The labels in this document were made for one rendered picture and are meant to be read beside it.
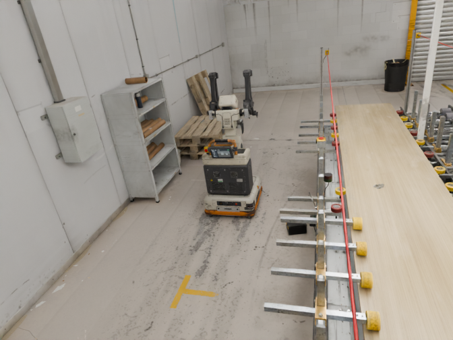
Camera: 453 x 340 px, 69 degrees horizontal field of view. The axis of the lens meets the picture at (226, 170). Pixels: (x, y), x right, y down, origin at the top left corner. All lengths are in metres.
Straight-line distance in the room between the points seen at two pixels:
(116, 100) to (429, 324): 3.74
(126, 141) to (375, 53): 7.42
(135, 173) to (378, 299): 3.50
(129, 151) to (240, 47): 6.39
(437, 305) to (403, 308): 0.16
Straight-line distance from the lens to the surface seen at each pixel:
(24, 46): 3.73
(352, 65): 10.04
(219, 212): 4.03
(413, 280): 2.05
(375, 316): 1.73
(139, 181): 4.65
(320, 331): 1.48
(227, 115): 3.92
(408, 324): 1.85
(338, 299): 2.26
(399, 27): 10.08
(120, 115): 4.36
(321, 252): 1.85
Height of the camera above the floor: 2.27
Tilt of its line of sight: 26 degrees down
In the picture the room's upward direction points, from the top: 8 degrees counter-clockwise
